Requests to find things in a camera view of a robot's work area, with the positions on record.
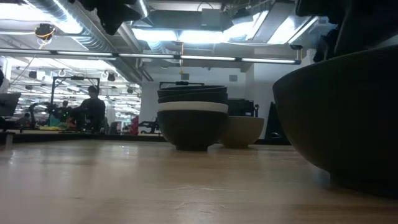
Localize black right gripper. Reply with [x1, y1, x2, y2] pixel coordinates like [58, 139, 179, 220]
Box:
[313, 0, 398, 63]

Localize yellow cable reel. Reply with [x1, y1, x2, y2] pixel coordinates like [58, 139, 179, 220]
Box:
[34, 23, 57, 41]

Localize silver ventilation duct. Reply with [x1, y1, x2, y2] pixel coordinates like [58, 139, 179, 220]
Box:
[27, 0, 144, 83]

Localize person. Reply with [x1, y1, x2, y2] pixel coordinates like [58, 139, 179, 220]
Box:
[58, 100, 72, 125]
[72, 85, 106, 133]

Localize black equipment box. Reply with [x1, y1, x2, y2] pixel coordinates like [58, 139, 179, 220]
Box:
[228, 98, 259, 118]

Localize dark computer monitor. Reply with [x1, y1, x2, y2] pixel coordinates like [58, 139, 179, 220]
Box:
[0, 92, 22, 118]

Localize black bowl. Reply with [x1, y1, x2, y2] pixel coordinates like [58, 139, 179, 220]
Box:
[157, 92, 229, 105]
[157, 85, 228, 98]
[272, 45, 398, 200]

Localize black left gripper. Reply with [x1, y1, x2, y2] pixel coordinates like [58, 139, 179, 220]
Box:
[70, 0, 144, 35]

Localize dark bowl with white inside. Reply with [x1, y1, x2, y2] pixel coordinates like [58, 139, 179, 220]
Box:
[157, 110, 229, 152]

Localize beige bowl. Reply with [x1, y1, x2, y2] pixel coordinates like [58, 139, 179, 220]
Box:
[219, 116, 266, 149]

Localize red object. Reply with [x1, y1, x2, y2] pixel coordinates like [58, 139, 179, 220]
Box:
[129, 115, 140, 135]

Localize long ceiling light bar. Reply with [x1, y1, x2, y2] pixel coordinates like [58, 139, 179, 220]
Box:
[0, 48, 302, 65]

